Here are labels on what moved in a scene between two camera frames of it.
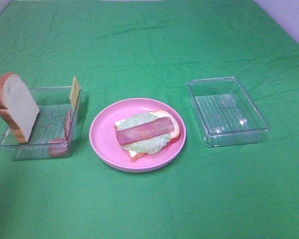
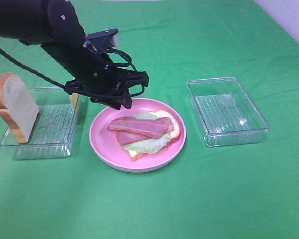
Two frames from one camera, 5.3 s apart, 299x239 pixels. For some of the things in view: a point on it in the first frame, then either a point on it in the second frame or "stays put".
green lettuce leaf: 148,145 stays put
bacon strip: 144,130 stays put
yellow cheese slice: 74,92 stays put
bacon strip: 58,147 to 152,128
